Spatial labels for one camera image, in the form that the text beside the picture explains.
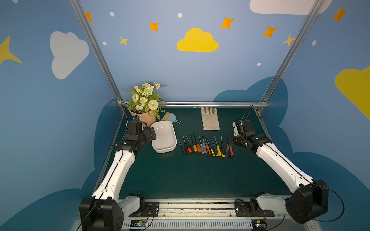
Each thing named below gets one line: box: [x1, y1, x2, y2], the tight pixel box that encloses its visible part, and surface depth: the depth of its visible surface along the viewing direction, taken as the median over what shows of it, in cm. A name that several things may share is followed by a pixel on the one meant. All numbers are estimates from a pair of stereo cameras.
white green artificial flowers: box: [126, 81, 168, 120], surface depth 90 cm
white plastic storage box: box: [150, 120, 178, 154], surface depth 104 cm
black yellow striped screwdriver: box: [206, 138, 216, 157], surface depth 97 cm
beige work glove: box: [200, 106, 221, 131], surface depth 117 cm
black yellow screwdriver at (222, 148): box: [220, 134, 226, 158], surface depth 98 cm
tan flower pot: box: [128, 109, 157, 128], surface depth 99 cm
